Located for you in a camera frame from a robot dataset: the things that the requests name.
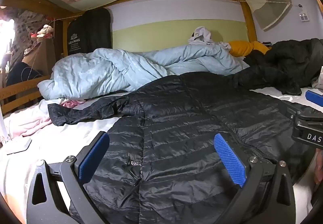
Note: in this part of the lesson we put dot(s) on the black down jacket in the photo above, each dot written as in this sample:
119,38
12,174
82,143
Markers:
176,125

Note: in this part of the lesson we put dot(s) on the person's right hand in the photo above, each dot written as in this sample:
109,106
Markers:
319,167

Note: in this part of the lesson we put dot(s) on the white plush toy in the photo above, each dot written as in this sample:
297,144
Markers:
45,31

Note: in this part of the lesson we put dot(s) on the pastel checkered curtain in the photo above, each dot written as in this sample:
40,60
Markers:
270,4

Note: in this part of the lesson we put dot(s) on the dark green coat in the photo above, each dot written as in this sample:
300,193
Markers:
285,62

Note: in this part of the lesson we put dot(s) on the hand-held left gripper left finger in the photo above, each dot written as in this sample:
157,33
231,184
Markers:
93,156

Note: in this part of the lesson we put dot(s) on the white tablet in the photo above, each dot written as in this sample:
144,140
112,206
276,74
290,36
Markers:
19,147

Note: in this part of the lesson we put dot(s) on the wooden bunk bed frame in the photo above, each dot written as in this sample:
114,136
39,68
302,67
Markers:
248,19

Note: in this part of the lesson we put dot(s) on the yellow pillow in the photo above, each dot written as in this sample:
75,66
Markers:
242,47

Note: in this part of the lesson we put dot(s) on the white garment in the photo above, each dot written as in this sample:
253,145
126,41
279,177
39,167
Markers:
201,34

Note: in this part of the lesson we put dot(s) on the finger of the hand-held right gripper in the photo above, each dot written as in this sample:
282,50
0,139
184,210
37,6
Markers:
314,98
294,112

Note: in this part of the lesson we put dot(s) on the pink cloth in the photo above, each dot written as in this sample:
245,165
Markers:
27,125

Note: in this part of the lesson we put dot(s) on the dark blue cloth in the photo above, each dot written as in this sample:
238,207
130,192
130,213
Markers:
20,72

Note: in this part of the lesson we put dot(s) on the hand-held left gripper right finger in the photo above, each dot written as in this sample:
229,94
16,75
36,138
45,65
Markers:
231,163

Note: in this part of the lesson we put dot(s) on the grey checkered cloth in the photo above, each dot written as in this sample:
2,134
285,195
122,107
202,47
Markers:
25,24

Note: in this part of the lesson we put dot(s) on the light blue duvet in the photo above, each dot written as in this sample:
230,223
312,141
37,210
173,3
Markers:
101,70

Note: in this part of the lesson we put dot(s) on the black printed garment bag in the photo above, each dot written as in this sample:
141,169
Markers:
88,32

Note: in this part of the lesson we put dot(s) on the cardboard box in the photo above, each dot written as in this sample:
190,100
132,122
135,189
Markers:
43,55

